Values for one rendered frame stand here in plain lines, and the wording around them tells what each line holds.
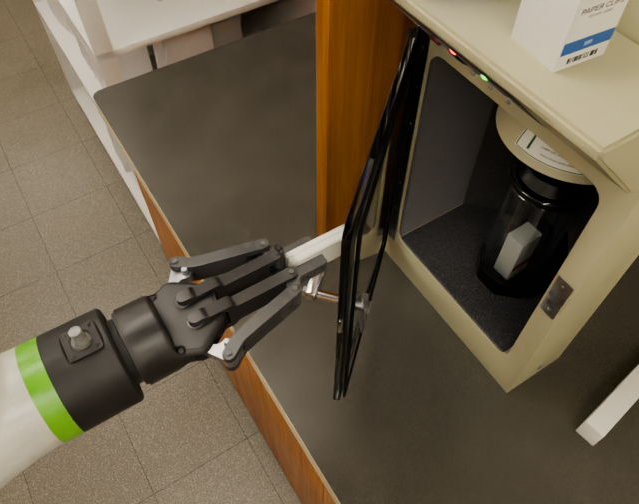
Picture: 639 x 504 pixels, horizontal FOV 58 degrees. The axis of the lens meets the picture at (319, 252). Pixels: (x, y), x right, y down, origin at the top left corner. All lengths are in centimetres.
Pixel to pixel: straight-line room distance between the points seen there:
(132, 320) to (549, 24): 40
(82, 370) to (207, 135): 82
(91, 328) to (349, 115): 47
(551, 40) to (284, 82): 95
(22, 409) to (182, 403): 146
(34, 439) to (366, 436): 50
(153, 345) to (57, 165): 223
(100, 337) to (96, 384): 4
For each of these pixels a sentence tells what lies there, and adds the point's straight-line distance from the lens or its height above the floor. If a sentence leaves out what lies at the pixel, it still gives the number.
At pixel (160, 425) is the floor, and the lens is 195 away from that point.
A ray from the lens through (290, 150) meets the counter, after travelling 120.
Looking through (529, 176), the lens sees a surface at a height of 125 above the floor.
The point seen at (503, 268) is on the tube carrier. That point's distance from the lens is 89.
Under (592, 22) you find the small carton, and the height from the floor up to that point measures 155.
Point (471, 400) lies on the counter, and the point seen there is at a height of 94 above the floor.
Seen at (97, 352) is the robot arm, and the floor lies 135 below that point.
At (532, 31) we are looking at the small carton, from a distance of 49.
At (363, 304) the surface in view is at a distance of 66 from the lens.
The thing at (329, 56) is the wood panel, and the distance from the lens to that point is 74.
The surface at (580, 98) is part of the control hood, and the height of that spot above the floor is 151.
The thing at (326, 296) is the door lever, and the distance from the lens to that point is 67.
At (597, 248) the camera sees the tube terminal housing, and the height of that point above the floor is 131.
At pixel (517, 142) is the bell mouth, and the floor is 133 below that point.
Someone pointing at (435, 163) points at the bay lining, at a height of 116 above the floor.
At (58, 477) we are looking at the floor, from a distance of 199.
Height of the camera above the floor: 178
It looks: 55 degrees down
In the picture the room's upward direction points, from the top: straight up
